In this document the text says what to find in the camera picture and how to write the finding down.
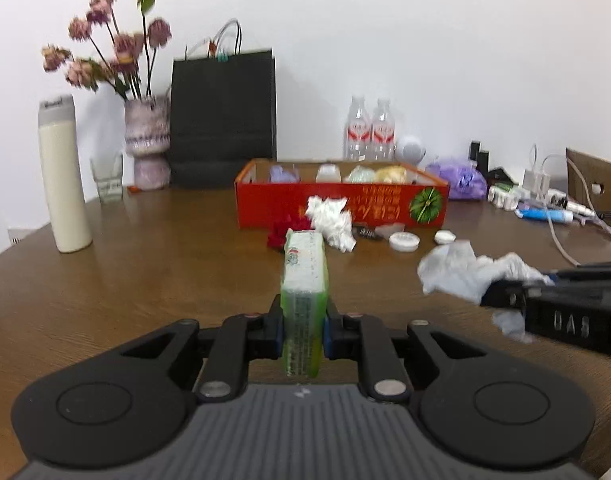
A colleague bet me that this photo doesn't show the red fabric rose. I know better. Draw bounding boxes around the red fabric rose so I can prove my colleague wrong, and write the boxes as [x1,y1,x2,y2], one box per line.
[266,216,312,252]

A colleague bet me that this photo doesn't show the round white lidded tin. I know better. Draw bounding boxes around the round white lidded tin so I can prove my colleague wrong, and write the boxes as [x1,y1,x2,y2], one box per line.
[388,232,420,252]

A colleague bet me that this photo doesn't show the white tissue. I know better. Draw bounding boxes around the white tissue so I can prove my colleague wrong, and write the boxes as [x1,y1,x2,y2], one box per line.
[305,196,356,252]
[417,239,554,345]

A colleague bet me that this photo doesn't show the orange white plush toy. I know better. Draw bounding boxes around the orange white plush toy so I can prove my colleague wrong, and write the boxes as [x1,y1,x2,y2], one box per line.
[375,166,407,184]

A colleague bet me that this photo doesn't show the blue toothpaste tube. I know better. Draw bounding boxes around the blue toothpaste tube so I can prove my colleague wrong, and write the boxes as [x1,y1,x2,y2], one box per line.
[515,208,575,224]

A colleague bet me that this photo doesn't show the small black sachet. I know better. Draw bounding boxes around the small black sachet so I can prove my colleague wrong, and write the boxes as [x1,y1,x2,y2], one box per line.
[352,226,380,240]

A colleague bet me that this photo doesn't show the white charger plugs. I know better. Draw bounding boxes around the white charger plugs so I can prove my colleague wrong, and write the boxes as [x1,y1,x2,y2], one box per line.
[521,169,551,196]

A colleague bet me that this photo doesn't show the white battery pack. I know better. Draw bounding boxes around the white battery pack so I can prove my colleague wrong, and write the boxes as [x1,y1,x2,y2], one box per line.
[488,185,519,211]

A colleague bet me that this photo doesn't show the small white oval case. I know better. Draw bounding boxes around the small white oval case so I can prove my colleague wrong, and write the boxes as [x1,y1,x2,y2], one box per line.
[433,230,456,245]

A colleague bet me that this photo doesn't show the purple pouch in box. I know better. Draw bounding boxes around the purple pouch in box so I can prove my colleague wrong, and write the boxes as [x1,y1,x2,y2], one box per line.
[269,165,300,183]

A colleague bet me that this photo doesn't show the white bottle in box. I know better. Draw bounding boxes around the white bottle in box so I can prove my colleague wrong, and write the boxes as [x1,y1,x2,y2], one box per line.
[315,164,342,183]

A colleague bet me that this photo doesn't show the iridescent wrapped ball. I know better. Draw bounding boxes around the iridescent wrapped ball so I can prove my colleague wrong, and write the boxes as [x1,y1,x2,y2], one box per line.
[343,165,377,184]

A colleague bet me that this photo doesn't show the red cardboard box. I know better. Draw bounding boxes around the red cardboard box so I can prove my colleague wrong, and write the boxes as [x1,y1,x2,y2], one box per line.
[234,159,450,229]

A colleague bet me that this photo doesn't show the purple tissue pack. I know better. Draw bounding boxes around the purple tissue pack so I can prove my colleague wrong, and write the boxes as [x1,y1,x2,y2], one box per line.
[425,157,488,200]

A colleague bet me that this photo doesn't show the left water bottle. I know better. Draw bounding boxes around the left water bottle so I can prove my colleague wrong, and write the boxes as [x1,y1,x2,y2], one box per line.
[343,96,371,162]

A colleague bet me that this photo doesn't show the water bottle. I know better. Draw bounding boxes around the water bottle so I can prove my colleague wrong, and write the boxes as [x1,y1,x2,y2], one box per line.
[343,96,371,162]
[371,98,395,162]

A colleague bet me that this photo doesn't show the black lipstick tubes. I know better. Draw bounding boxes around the black lipstick tubes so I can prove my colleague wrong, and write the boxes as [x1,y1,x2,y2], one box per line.
[468,141,490,179]

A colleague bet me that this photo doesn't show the right water bottle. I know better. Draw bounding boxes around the right water bottle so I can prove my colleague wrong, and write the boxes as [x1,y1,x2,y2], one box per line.
[371,98,395,162]

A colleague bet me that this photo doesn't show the black paper bag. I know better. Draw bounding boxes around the black paper bag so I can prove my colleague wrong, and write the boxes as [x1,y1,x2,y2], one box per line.
[167,18,276,188]

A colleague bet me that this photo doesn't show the clear drinking glass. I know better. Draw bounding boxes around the clear drinking glass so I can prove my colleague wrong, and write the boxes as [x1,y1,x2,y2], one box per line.
[90,152,123,204]

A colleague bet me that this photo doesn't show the pink textured vase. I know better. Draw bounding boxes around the pink textured vase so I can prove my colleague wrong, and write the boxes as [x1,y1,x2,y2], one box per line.
[124,96,171,191]

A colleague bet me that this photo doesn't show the cream thermos bottle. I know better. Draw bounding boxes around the cream thermos bottle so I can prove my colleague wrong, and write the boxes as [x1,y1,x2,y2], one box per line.
[38,94,93,254]

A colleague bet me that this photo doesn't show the dried pink flowers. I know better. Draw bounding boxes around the dried pink flowers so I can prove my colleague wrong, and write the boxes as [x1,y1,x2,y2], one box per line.
[41,0,172,102]

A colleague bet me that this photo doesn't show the white charging cable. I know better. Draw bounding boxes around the white charging cable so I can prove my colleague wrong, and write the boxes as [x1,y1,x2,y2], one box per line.
[527,143,594,267]

